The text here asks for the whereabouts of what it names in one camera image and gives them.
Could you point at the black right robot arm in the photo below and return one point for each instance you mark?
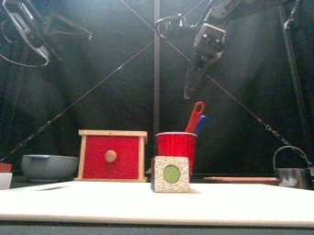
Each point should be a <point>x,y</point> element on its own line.
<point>245,4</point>

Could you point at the toy sushi roll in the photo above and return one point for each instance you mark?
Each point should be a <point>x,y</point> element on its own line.
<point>163,183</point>

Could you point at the blue plastic utensil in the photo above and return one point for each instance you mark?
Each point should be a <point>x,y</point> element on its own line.
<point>202,124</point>

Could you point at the red plastic cup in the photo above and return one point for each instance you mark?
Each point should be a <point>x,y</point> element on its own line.
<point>175,143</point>

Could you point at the wooden box with red drawer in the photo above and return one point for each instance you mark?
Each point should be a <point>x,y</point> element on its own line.
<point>98,153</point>

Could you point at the grey blue bowl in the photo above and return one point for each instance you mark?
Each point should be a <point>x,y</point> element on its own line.
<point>48,168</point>

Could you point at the small metal bucket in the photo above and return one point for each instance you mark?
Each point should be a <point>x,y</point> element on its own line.
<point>291,179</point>

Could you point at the red and white toy piece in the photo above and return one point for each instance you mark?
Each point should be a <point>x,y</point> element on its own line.
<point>4,180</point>

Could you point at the white cutting board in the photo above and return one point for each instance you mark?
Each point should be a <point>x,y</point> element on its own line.
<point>122,205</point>

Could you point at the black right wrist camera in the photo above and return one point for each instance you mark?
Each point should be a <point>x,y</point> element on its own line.
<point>178,28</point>

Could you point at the black upright frame pole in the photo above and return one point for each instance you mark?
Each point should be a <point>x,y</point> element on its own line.
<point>157,76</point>

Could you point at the black slanted frame post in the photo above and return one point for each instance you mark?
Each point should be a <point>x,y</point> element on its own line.
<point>296,79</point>

